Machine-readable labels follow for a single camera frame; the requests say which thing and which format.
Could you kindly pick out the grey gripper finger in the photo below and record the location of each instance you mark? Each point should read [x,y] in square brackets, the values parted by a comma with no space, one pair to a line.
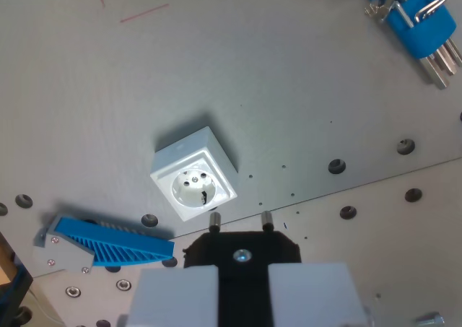
[310,294]
[173,298]

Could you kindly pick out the black plug with metal pins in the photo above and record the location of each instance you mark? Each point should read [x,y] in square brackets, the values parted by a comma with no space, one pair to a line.
[243,245]

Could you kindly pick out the silver socket head bolt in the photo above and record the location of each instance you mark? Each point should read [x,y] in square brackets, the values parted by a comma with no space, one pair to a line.
[123,285]
[73,292]

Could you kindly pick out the silver metal fitting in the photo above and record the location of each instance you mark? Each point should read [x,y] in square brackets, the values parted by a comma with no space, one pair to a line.
[429,321]

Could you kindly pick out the large silver hex key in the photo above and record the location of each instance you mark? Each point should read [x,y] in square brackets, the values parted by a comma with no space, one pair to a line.
[437,75]

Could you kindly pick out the medium silver hex key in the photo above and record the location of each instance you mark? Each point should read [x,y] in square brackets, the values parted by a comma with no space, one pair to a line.
[447,64]

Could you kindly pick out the small silver hex key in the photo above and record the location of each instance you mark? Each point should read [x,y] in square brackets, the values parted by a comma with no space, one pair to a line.
[453,52]

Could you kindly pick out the blue hex key holder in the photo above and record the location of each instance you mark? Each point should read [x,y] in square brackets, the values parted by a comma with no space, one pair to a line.
[429,34]

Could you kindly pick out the blue ribbed finger grey mount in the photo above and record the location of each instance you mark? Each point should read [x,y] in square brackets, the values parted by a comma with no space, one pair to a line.
[119,245]

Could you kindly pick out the white wall socket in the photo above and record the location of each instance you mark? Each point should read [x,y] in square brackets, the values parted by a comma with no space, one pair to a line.
[202,161]

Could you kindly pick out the black metal frame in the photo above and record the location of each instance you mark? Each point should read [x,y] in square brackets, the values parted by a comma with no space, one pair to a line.
[12,291]

